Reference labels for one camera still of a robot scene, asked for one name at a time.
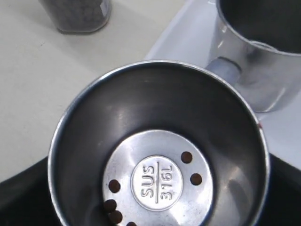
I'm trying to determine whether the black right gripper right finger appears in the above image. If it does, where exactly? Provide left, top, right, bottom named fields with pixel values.
left=258, top=154, right=301, bottom=226

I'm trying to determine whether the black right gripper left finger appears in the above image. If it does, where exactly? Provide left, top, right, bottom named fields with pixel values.
left=0, top=157, right=61, bottom=226

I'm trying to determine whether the steel mug with pellets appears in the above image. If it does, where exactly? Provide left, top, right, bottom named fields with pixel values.
left=48, top=60, right=270, bottom=226
left=209, top=0, right=301, bottom=113

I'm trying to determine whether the translucent plastic tall container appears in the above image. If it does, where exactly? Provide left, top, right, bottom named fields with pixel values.
left=40, top=0, right=112, bottom=33

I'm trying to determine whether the white rectangular plastic tray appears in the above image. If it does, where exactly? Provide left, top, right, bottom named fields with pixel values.
left=146, top=0, right=301, bottom=169

